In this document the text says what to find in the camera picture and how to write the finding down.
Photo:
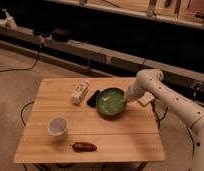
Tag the black smartphone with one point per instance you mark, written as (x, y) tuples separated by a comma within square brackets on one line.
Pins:
[(92, 100)]

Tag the wooden table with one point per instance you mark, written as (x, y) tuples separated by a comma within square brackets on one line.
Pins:
[(132, 137)]

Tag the green ceramic bowl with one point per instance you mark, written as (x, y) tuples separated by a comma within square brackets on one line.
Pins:
[(110, 102)]

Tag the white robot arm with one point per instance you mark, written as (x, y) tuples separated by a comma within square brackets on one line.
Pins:
[(192, 114)]

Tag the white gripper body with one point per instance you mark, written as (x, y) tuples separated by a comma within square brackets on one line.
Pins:
[(134, 92)]

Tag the small wooden block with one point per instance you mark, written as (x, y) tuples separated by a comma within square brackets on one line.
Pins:
[(146, 99)]

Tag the black device on ledge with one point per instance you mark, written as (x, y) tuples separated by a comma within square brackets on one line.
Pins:
[(61, 35)]

